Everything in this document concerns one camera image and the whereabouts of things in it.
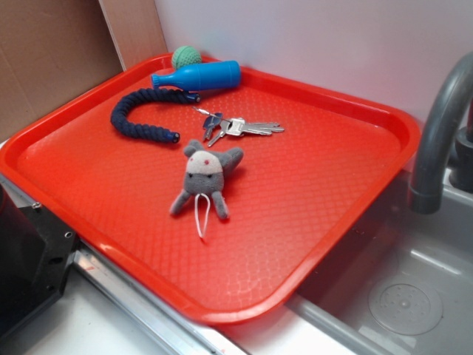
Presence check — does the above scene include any silver key bunch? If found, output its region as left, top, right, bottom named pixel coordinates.
left=192, top=106, right=285, bottom=147

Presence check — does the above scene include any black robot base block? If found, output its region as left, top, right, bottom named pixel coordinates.
left=1, top=189, right=78, bottom=341

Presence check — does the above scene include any red plastic tray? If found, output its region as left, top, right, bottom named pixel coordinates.
left=1, top=55, right=420, bottom=325

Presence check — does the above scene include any grey plush mouse toy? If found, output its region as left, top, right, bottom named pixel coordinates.
left=170, top=140, right=244, bottom=239

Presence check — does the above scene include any blue plastic toy bottle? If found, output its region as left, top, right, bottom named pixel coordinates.
left=151, top=61, right=241, bottom=91

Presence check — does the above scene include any green knitted ball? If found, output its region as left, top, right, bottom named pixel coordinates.
left=171, top=46, right=203, bottom=70

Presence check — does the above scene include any grey toy faucet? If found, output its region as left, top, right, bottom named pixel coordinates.
left=407, top=53, right=472, bottom=214

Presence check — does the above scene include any grey plastic sink basin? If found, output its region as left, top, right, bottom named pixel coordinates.
left=288, top=172, right=472, bottom=354

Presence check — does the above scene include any brown cardboard panel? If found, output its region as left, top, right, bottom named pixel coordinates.
left=1, top=1, right=167, bottom=141

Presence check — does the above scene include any dark blue rope toy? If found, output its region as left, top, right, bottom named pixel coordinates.
left=110, top=88, right=200, bottom=143

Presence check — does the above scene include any silver metal rail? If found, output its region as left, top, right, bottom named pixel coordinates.
left=0, top=173, right=228, bottom=355

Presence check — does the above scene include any dark faucet handle knob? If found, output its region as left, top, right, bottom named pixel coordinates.
left=449, top=103, right=472, bottom=193

